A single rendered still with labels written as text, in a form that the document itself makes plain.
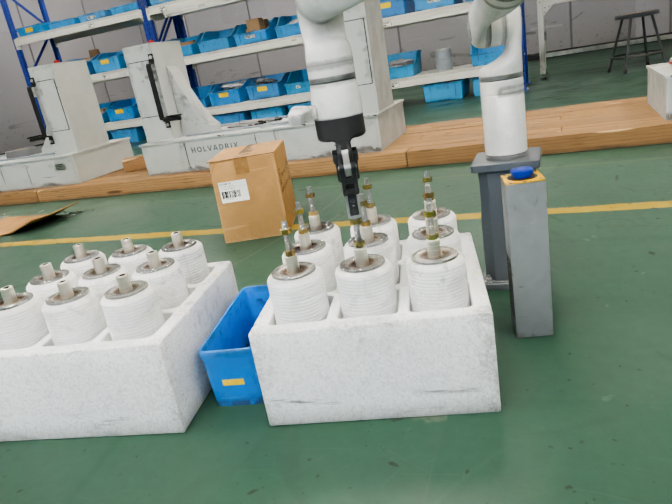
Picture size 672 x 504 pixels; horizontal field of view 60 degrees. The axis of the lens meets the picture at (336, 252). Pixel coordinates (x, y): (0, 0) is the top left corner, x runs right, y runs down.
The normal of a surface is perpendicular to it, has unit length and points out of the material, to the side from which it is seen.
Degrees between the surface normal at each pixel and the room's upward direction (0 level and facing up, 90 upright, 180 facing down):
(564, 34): 90
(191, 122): 90
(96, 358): 90
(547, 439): 0
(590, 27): 90
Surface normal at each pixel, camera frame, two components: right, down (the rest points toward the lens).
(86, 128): 0.93, -0.04
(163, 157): -0.33, 0.36
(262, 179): -0.06, 0.33
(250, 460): -0.17, -0.93
